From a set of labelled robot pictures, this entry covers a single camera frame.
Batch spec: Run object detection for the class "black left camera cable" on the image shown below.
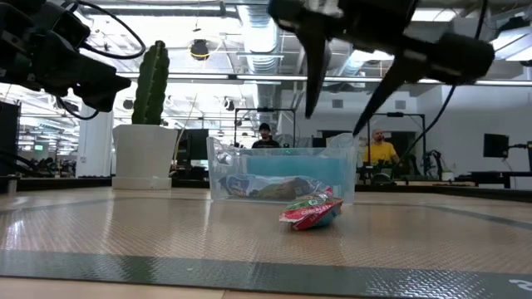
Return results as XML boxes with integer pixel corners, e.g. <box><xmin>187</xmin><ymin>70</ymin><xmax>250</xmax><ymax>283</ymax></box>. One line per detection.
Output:
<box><xmin>62</xmin><ymin>0</ymin><xmax>147</xmax><ymax>61</ymax></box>

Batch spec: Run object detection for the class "thin black cable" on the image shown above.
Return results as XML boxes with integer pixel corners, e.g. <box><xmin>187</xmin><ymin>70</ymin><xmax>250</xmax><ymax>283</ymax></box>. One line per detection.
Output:
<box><xmin>55</xmin><ymin>94</ymin><xmax>101</xmax><ymax>121</ymax></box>

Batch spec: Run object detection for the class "black monitor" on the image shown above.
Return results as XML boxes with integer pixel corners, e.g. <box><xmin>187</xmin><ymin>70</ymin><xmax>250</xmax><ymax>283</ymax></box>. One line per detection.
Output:
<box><xmin>176</xmin><ymin>128</ymin><xmax>209</xmax><ymax>168</ymax></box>
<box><xmin>483</xmin><ymin>133</ymin><xmax>510</xmax><ymax>159</ymax></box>

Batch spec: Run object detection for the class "black desk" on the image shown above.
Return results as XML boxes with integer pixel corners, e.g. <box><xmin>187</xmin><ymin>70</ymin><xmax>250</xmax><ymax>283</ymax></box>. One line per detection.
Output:
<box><xmin>456</xmin><ymin>169</ymin><xmax>532</xmax><ymax>189</ymax></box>

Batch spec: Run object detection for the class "small red green granola bar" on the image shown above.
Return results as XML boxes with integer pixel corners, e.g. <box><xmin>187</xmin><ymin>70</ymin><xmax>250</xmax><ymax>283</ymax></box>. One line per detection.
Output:
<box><xmin>278</xmin><ymin>193</ymin><xmax>345</xmax><ymax>232</ymax></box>

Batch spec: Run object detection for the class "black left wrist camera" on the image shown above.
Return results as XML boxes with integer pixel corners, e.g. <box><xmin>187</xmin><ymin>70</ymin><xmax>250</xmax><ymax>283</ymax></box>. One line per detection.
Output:
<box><xmin>39</xmin><ymin>4</ymin><xmax>91</xmax><ymax>47</ymax></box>

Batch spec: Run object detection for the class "black metal frame rig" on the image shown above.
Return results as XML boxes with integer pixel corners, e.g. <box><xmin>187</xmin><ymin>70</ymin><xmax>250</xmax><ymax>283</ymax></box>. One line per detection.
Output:
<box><xmin>234</xmin><ymin>106</ymin><xmax>297</xmax><ymax>149</ymax></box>
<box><xmin>367</xmin><ymin>111</ymin><xmax>427</xmax><ymax>175</ymax></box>

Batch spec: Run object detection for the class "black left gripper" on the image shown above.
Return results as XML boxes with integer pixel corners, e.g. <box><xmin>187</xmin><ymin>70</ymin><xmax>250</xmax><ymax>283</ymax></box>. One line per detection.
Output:
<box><xmin>12</xmin><ymin>31</ymin><xmax>133</xmax><ymax>112</ymax></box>

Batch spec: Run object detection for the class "black right camera cable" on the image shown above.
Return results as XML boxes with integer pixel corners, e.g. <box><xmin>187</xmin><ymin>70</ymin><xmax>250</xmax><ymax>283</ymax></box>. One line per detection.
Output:
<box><xmin>390</xmin><ymin>82</ymin><xmax>459</xmax><ymax>171</ymax></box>

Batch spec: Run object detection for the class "blue and green granola bar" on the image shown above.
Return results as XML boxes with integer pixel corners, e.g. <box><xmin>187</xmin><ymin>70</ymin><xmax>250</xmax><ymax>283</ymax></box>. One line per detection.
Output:
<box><xmin>218</xmin><ymin>173</ymin><xmax>334</xmax><ymax>202</ymax></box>

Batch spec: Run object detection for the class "black cabinet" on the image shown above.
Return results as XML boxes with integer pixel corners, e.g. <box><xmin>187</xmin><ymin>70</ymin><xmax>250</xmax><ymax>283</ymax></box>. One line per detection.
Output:
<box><xmin>0</xmin><ymin>101</ymin><xmax>22</xmax><ymax>178</ymax></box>

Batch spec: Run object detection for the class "white plant pot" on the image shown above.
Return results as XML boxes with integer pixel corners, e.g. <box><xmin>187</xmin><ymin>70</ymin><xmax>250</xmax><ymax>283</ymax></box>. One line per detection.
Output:
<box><xmin>111</xmin><ymin>123</ymin><xmax>179</xmax><ymax>191</ymax></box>

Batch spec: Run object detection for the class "white pillar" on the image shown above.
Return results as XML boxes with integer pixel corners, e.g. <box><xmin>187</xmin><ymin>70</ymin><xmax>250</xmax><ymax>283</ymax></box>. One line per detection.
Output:
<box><xmin>76</xmin><ymin>89</ymin><xmax>114</xmax><ymax>179</ymax></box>

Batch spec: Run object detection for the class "black ceiling device yellow cable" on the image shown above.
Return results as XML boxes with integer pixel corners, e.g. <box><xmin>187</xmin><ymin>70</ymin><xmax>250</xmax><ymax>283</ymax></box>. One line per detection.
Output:
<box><xmin>189</xmin><ymin>37</ymin><xmax>212</xmax><ymax>61</ymax></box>

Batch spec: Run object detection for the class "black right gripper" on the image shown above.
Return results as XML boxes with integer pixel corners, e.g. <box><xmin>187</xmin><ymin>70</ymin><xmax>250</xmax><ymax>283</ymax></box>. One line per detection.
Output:
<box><xmin>267</xmin><ymin>0</ymin><xmax>496</xmax><ymax>138</ymax></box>

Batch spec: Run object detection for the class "black camera cable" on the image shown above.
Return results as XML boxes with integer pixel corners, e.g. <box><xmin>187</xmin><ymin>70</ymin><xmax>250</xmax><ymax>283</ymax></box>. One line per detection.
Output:
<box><xmin>390</xmin><ymin>82</ymin><xmax>459</xmax><ymax>171</ymax></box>
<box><xmin>62</xmin><ymin>0</ymin><xmax>147</xmax><ymax>61</ymax></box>

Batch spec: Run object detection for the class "person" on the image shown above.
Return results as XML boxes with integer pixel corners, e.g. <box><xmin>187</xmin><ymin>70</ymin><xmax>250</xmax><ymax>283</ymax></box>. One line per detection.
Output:
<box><xmin>362</xmin><ymin>128</ymin><xmax>401</xmax><ymax>165</ymax></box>
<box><xmin>250</xmin><ymin>122</ymin><xmax>281</xmax><ymax>150</ymax></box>

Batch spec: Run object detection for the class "green cactus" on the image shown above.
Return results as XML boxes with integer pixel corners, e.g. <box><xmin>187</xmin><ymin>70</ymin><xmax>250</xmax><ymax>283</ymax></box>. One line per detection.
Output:
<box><xmin>131</xmin><ymin>39</ymin><xmax>171</xmax><ymax>126</ymax></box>

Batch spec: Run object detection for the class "silver ventilation duct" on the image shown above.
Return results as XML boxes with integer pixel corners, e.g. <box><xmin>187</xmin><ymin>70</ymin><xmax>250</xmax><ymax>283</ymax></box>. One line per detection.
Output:
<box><xmin>237</xmin><ymin>0</ymin><xmax>288</xmax><ymax>110</ymax></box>

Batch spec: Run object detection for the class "beige silicone mat dark border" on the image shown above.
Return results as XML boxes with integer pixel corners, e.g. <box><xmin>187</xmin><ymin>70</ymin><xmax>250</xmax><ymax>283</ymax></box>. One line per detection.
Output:
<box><xmin>0</xmin><ymin>187</ymin><xmax>532</xmax><ymax>298</ymax></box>

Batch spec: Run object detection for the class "clear plastic bin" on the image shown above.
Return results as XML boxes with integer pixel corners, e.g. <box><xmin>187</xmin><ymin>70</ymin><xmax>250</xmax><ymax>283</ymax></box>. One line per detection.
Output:
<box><xmin>206</xmin><ymin>135</ymin><xmax>359</xmax><ymax>205</ymax></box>

